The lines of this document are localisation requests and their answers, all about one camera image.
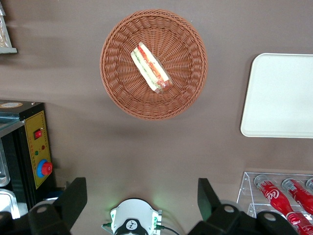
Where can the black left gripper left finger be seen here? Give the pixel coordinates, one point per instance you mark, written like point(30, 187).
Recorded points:
point(71, 203)

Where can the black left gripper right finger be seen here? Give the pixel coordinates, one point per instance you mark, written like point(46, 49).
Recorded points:
point(207, 200)

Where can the grey metal tray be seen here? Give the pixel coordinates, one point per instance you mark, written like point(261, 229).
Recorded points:
point(7, 50)

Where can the sandwich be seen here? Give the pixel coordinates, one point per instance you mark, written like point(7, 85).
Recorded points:
point(149, 66)

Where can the brown round wicker basket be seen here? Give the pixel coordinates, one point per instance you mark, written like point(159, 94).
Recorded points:
point(127, 98)

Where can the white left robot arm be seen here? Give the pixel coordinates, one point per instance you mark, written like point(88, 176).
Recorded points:
point(133, 210)

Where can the cream plastic tray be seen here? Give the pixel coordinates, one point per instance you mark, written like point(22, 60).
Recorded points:
point(278, 98)

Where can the steel pan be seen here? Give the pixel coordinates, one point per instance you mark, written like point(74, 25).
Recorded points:
point(7, 203)
point(3, 166)

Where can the clear acrylic bottle rack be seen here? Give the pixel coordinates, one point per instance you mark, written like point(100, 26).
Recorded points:
point(244, 193)

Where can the clear bread pack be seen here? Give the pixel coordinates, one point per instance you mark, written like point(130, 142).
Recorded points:
point(2, 8)
point(3, 36)

